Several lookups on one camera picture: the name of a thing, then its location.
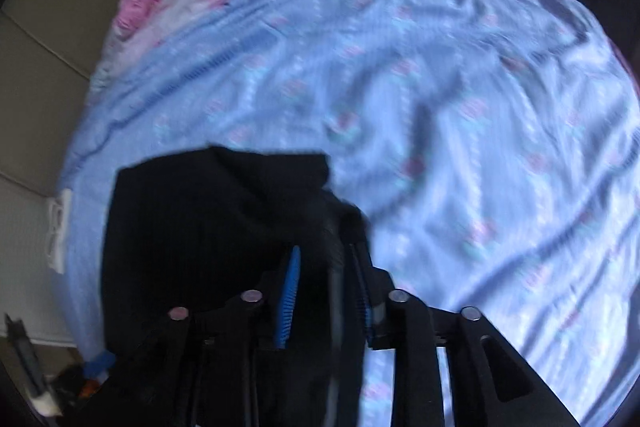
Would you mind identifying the blue floral striped bedsheet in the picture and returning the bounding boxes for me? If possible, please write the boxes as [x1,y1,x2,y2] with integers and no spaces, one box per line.
[56,0,639,426]

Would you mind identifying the black pants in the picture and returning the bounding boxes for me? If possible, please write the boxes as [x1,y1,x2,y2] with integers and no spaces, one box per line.
[98,147,363,426]

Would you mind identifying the white wall socket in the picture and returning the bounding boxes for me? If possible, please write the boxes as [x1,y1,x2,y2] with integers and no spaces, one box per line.
[46,188,73,275]

